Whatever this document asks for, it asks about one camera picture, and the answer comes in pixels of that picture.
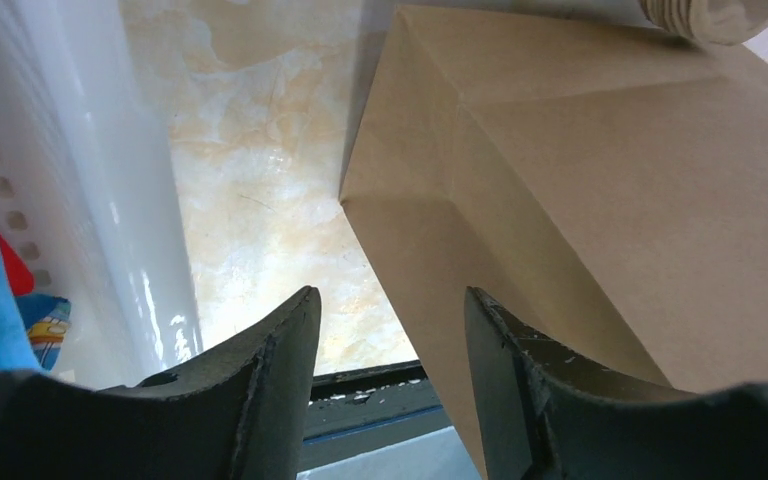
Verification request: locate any brown paper bag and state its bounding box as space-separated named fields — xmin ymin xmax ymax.
xmin=340 ymin=5 xmax=768 ymax=473

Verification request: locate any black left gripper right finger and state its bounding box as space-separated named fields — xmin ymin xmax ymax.
xmin=464 ymin=287 xmax=768 ymax=479

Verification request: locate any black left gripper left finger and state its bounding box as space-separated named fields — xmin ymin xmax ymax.
xmin=0 ymin=286 xmax=321 ymax=479

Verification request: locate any stack of white paper cups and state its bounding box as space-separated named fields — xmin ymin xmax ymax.
xmin=516 ymin=0 xmax=768 ymax=46

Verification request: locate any red snack bag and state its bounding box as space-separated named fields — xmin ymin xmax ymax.
xmin=0 ymin=233 xmax=35 ymax=296

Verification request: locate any white plastic basket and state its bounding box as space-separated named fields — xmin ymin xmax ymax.
xmin=0 ymin=1 xmax=204 ymax=389

